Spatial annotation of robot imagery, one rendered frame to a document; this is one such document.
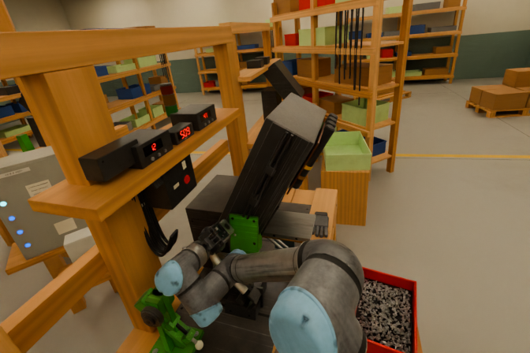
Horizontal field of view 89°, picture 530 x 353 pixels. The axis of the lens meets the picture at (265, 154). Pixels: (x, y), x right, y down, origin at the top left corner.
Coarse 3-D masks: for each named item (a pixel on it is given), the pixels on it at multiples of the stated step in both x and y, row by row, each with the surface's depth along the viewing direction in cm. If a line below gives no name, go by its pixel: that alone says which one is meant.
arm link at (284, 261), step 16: (320, 240) 57; (240, 256) 77; (256, 256) 71; (272, 256) 66; (288, 256) 62; (304, 256) 57; (336, 256) 49; (352, 256) 50; (224, 272) 77; (240, 272) 73; (256, 272) 68; (272, 272) 64; (288, 272) 61
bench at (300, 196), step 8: (296, 192) 183; (304, 192) 182; (312, 192) 181; (288, 200) 176; (296, 200) 175; (304, 200) 174; (312, 200) 173; (200, 272) 129; (176, 296) 118; (176, 304) 114; (128, 336) 103; (136, 336) 103; (144, 336) 103; (152, 336) 103; (128, 344) 101; (136, 344) 100; (144, 344) 100; (152, 344) 100; (120, 352) 98; (128, 352) 98; (136, 352) 98; (144, 352) 98
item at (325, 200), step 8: (320, 192) 177; (328, 192) 176; (336, 192) 175; (320, 200) 169; (328, 200) 168; (336, 200) 171; (312, 208) 162; (320, 208) 162; (328, 208) 161; (336, 208) 175; (328, 216) 154; (328, 224) 148; (328, 232) 142; (272, 352) 92
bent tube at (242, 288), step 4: (224, 220) 103; (220, 224) 100; (224, 224) 101; (228, 224) 103; (224, 228) 100; (228, 228) 103; (232, 228) 103; (228, 232) 100; (212, 256) 104; (216, 256) 105; (212, 260) 105; (216, 260) 105; (220, 260) 106; (216, 264) 104; (236, 284) 103; (240, 284) 103; (240, 288) 103; (244, 288) 103; (244, 292) 102
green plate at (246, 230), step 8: (232, 216) 102; (240, 216) 101; (232, 224) 103; (240, 224) 102; (248, 224) 101; (256, 224) 100; (240, 232) 103; (248, 232) 101; (256, 232) 100; (232, 240) 104; (240, 240) 103; (248, 240) 102; (256, 240) 101; (232, 248) 105; (240, 248) 104; (248, 248) 103; (256, 248) 101
